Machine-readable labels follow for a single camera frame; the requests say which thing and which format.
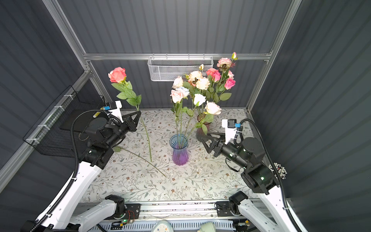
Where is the white wire mesh basket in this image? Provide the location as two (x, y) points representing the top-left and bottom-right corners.
(147, 55), (214, 82)

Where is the beige spray rose stem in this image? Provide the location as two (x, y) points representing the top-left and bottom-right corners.
(193, 64), (210, 107)

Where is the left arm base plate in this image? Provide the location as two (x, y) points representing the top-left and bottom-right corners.
(113, 204), (141, 221)

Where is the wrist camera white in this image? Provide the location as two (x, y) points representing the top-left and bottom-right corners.
(222, 119), (243, 145)
(103, 101), (123, 122)

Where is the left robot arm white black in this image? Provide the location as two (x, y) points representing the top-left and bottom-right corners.
(20, 110), (141, 232)

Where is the magenta rose long stem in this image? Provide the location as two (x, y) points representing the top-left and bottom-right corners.
(212, 71), (221, 82)

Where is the hot pink rose stem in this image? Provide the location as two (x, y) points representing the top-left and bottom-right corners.
(206, 77), (236, 103)

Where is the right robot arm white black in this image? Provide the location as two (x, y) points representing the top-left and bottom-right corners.
(199, 132), (306, 232)

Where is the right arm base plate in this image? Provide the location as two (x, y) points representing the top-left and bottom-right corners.
(214, 201), (240, 217)

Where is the blue purple glass vase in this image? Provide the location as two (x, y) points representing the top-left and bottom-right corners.
(170, 134), (189, 166)

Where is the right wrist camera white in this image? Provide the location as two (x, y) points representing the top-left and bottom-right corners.
(222, 119), (243, 145)

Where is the cream peach rose stem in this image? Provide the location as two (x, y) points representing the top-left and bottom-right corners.
(188, 101), (222, 135)

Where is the floral patterned table mat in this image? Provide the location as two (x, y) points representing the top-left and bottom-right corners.
(81, 110), (248, 203)

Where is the light pink rose stem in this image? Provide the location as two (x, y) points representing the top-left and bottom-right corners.
(171, 90), (183, 135)

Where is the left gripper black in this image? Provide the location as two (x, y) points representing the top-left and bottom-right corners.
(105, 110), (140, 150)

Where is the salmon pink rose stem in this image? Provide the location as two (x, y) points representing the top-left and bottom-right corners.
(206, 68), (218, 76)

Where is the coral pink rose stem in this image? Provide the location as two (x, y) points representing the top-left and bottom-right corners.
(108, 66), (153, 163)

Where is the bunch of artificial flowers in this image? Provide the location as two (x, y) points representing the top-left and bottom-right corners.
(113, 146), (166, 177)

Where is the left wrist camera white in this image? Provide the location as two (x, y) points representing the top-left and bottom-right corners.
(103, 101), (123, 122)

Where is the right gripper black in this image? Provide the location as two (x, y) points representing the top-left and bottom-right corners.
(198, 130), (248, 170)

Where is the pure white rose stem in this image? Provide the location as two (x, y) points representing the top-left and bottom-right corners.
(183, 93), (206, 135)

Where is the white vented rail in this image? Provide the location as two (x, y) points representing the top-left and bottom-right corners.
(100, 219), (236, 232)

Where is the black wire basket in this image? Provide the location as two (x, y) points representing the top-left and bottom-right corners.
(23, 84), (105, 158)

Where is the pink grey glass vase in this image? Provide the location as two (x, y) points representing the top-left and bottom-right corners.
(196, 113), (211, 142)

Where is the cream white rose stem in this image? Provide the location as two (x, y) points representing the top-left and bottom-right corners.
(172, 76), (184, 89)

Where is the bundle of white-tipped sticks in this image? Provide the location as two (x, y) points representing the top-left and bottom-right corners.
(268, 162), (288, 179)

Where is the peach spray rose stem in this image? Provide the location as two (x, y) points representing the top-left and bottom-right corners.
(184, 71), (204, 112)

